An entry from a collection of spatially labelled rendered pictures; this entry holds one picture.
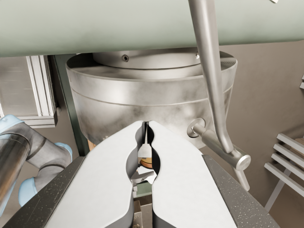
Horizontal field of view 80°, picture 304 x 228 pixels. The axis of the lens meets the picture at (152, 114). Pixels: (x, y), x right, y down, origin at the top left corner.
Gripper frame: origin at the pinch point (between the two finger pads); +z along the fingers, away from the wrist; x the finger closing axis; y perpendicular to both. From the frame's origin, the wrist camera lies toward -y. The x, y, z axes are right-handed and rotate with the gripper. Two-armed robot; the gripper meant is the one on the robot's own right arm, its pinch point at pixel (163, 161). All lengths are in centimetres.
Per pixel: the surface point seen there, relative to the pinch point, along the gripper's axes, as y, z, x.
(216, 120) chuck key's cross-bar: -27.2, -3.1, 24.0
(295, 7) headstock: -36.3, 9.1, 17.7
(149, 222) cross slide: 43.5, -2.6, -10.6
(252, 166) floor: 143, 161, -108
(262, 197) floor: 220, 202, -108
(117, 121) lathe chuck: -22.7, -11.6, 13.8
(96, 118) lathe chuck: -22.2, -14.6, 11.4
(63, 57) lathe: -20, -30, -54
